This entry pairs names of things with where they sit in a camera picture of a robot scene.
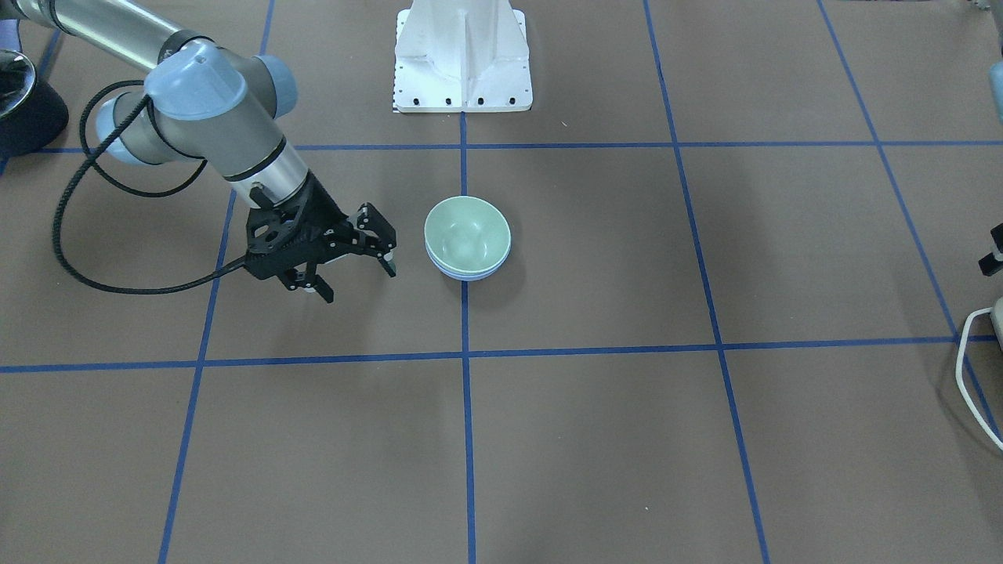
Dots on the green bowl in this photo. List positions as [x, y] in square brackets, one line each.
[467, 233]

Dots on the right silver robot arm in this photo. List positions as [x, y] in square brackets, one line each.
[201, 102]

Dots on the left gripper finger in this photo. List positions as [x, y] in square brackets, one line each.
[991, 263]

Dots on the cream white toaster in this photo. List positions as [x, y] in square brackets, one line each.
[996, 319]

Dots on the white central pedestal column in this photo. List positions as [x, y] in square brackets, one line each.
[461, 56]

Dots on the dark blue saucepan with lid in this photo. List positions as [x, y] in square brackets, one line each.
[33, 114]

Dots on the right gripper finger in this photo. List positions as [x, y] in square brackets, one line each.
[309, 281]
[384, 255]

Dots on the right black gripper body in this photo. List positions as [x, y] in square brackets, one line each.
[329, 218]

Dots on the blue bowl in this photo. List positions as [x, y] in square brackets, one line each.
[465, 276]

